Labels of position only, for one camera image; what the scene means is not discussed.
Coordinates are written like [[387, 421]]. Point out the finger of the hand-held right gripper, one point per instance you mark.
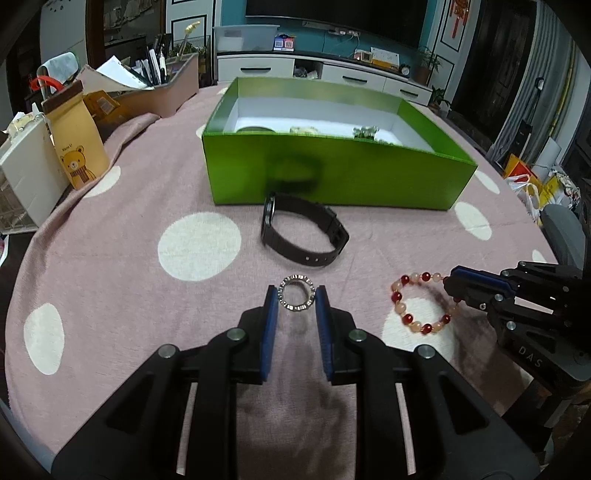
[[471, 295], [480, 278]]

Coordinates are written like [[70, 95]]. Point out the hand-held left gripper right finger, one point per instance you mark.
[[325, 332]]

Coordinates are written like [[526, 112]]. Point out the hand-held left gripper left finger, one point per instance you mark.
[[270, 332]]

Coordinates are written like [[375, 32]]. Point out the green cardboard box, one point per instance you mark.
[[369, 175]]

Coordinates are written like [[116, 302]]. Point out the cream wrist watch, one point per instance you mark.
[[304, 130]]

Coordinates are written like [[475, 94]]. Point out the grey chair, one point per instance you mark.
[[563, 230]]

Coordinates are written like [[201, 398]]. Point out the white plastic bag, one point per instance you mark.
[[528, 194]]

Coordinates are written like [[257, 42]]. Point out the black wrist watch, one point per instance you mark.
[[337, 230]]

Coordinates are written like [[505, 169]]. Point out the yellow shopping bags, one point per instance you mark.
[[519, 166]]

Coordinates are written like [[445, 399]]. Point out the pink polka dot blanket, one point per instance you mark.
[[138, 286]]

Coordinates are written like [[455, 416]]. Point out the small potted plant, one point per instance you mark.
[[439, 99]]

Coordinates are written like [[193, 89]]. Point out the striped curtain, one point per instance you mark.
[[526, 92]]

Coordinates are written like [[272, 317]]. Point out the tall potted plant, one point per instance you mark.
[[427, 64]]

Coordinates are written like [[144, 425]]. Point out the small black alarm clock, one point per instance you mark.
[[405, 70]]

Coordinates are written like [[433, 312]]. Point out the white television cabinet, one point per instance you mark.
[[351, 76]]

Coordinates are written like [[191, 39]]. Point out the yellow white desk calendar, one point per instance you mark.
[[385, 57]]

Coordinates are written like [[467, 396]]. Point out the beige desk tray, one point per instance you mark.
[[171, 87]]

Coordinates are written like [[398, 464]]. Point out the yellow bear bottle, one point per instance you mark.
[[78, 147]]

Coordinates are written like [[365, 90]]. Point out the orange snack packet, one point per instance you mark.
[[104, 106]]

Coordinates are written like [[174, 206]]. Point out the white drawer organizer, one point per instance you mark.
[[27, 175]]

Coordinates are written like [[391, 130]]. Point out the small blue display stand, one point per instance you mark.
[[285, 42]]

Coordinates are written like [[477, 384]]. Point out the bundle of pens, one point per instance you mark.
[[154, 64]]

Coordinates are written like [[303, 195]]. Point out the translucent storage bin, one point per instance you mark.
[[244, 38]]

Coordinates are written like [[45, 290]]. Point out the black television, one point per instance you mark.
[[337, 18]]

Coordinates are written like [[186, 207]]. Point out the leafy plants with yellow flower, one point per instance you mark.
[[187, 44]]

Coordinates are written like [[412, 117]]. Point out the white papers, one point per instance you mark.
[[115, 71]]

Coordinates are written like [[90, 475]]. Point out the green white bag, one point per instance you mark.
[[57, 64]]

